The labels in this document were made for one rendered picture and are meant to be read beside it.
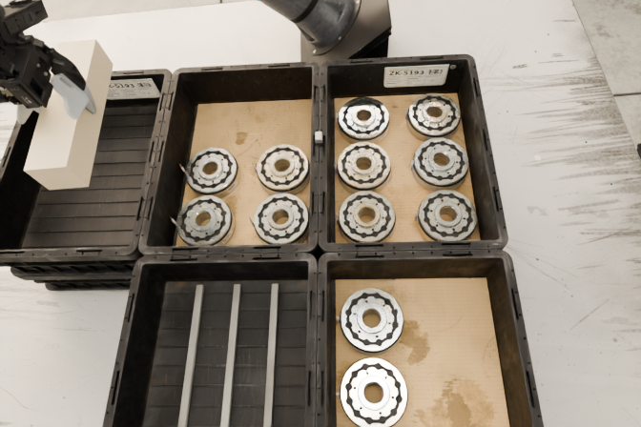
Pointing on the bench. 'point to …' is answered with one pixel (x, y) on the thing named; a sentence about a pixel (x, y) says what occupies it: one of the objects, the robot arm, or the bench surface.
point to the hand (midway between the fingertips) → (69, 106)
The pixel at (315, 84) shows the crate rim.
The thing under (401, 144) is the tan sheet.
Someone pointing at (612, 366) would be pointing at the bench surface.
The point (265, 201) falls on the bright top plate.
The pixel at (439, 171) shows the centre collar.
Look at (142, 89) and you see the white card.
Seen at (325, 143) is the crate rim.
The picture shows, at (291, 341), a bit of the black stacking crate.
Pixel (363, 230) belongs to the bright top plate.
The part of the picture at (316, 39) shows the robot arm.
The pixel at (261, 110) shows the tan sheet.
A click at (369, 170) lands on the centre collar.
